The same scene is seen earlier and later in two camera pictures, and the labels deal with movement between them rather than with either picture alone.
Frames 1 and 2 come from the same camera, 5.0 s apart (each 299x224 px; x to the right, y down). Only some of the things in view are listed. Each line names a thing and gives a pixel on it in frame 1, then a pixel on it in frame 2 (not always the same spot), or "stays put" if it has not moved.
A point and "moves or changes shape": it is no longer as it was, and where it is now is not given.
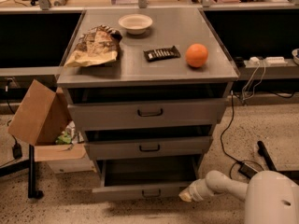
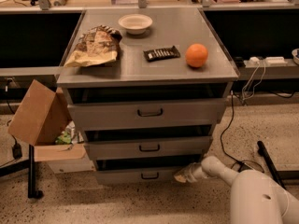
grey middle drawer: x=149 y=147 stays put
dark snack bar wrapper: x=162 y=53 stays put
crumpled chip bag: x=98 y=45 stays put
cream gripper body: x=196 y=189 → x=193 y=173
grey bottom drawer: x=144 y=179 moves or changes shape
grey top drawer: x=206 y=111 stays put
